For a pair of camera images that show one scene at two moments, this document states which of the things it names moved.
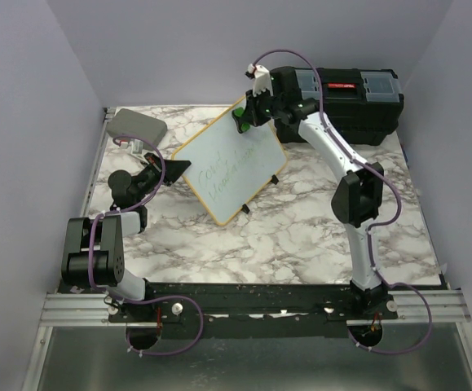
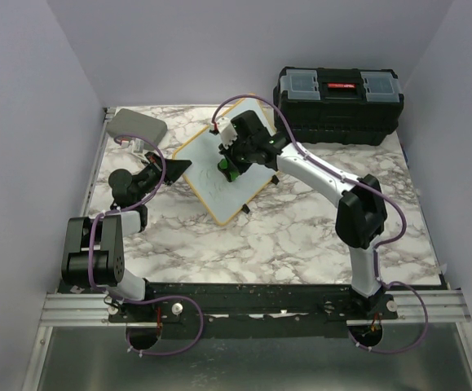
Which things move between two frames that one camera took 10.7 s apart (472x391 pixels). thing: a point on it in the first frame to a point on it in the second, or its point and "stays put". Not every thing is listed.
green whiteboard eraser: x=237 y=114 to x=231 y=174
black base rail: x=251 y=310 stays put
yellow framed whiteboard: x=229 y=169 stays put
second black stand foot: x=245 y=208 stays put
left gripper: x=174 y=169 stays put
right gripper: x=251 y=108 to x=227 y=151
